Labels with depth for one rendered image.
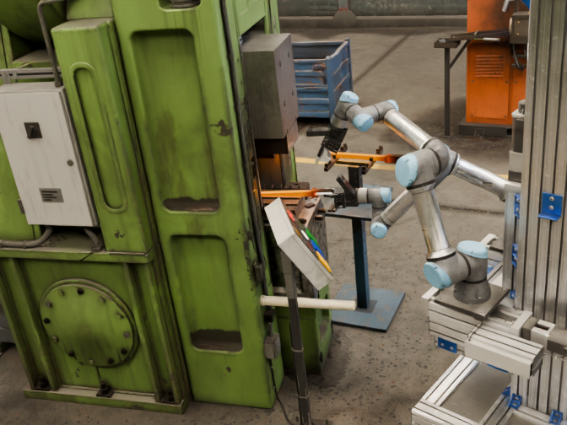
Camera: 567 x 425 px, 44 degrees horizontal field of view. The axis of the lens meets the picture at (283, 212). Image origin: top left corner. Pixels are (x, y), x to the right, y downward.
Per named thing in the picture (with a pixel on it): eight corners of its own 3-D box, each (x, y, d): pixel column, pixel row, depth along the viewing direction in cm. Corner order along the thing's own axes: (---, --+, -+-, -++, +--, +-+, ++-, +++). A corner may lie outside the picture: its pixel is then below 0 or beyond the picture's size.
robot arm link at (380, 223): (458, 174, 304) (382, 245, 326) (456, 164, 313) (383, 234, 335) (438, 158, 302) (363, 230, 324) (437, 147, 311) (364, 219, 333)
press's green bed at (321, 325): (335, 333, 407) (328, 264, 386) (321, 375, 375) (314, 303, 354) (244, 326, 422) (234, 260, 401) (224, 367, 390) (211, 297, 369)
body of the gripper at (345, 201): (333, 208, 340) (358, 208, 336) (332, 192, 336) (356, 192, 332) (336, 201, 346) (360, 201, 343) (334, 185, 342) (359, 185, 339)
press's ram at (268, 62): (303, 110, 347) (294, 28, 329) (283, 138, 314) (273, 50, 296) (223, 110, 358) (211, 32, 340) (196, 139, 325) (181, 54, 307)
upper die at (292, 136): (299, 137, 339) (296, 119, 335) (288, 153, 322) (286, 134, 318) (217, 138, 351) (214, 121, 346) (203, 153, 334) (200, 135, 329)
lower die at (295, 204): (305, 203, 355) (304, 188, 352) (296, 222, 338) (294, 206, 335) (227, 201, 367) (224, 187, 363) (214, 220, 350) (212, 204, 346)
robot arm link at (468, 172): (527, 219, 320) (419, 170, 317) (523, 204, 333) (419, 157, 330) (542, 198, 314) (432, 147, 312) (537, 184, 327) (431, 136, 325)
